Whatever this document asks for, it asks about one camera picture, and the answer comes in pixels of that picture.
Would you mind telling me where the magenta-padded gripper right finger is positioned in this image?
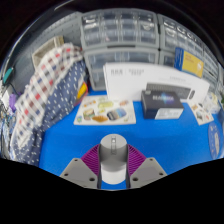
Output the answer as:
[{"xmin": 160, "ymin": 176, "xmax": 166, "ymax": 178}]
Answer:
[{"xmin": 125, "ymin": 143, "xmax": 168, "ymax": 190}]

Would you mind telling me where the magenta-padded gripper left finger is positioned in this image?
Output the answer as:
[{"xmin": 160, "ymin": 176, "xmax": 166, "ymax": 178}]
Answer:
[{"xmin": 59, "ymin": 143, "xmax": 102, "ymax": 190}]

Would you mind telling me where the light grey computer mouse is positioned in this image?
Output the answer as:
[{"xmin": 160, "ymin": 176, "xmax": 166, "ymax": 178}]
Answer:
[{"xmin": 98, "ymin": 133, "xmax": 129, "ymax": 185}]

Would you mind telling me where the food picture sticker sheet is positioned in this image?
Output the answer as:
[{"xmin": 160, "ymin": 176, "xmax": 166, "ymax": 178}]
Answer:
[{"xmin": 73, "ymin": 95, "xmax": 137, "ymax": 126}]

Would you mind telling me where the small black box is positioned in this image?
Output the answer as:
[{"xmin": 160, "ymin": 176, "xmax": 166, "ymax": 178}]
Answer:
[{"xmin": 140, "ymin": 89, "xmax": 185, "ymax": 120}]

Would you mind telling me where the cartoon picture sticker sheet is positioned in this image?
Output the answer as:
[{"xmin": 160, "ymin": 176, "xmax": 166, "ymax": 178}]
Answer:
[{"xmin": 187, "ymin": 100, "xmax": 215, "ymax": 126}]

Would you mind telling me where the yellow and red packet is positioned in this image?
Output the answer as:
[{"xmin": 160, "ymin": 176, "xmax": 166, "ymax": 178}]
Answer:
[{"xmin": 76, "ymin": 81, "xmax": 89, "ymax": 101}]

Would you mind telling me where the long white keyboard box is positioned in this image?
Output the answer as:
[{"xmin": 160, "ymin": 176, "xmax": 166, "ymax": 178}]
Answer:
[{"xmin": 102, "ymin": 62, "xmax": 211, "ymax": 103}]

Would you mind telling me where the red blue checked cloth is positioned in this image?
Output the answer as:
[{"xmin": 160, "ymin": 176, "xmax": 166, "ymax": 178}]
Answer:
[{"xmin": 13, "ymin": 43, "xmax": 84, "ymax": 148}]

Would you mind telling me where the yellow and blue box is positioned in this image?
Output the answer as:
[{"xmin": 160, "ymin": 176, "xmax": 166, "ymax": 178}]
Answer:
[{"xmin": 173, "ymin": 46, "xmax": 205, "ymax": 79}]

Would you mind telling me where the white woven basket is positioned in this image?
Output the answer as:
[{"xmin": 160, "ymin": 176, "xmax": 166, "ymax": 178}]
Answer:
[{"xmin": 31, "ymin": 35, "xmax": 65, "ymax": 68}]

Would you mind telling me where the grey pegboard panel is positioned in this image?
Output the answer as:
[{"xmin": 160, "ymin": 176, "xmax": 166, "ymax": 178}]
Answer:
[{"xmin": 9, "ymin": 11, "xmax": 84, "ymax": 94}]

